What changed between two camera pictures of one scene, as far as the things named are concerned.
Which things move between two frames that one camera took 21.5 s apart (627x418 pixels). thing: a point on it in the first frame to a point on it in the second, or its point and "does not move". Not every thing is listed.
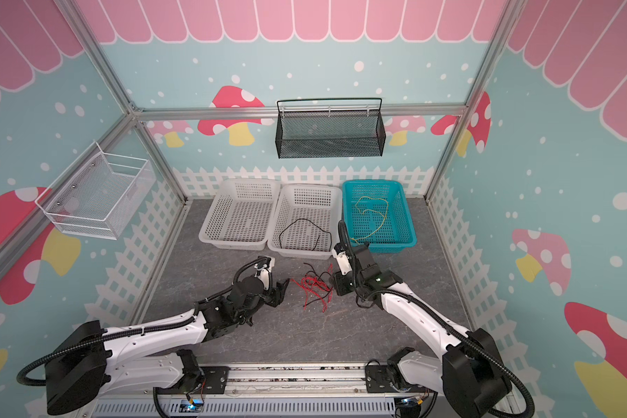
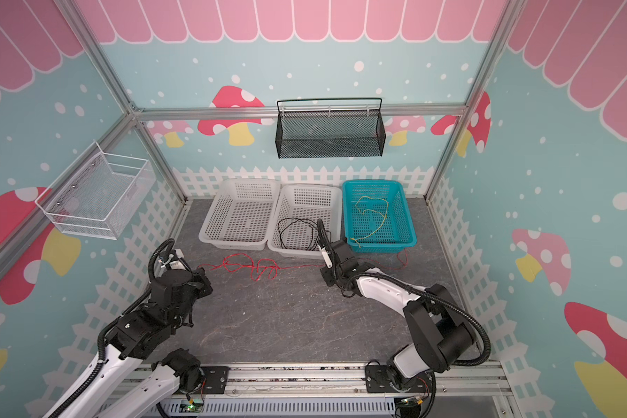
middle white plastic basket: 306,222 does not move
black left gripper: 277,294 to 197,278
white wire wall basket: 97,196 does not move
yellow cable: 372,210 does not move
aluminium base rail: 290,390 does not move
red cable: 324,291 to 265,267
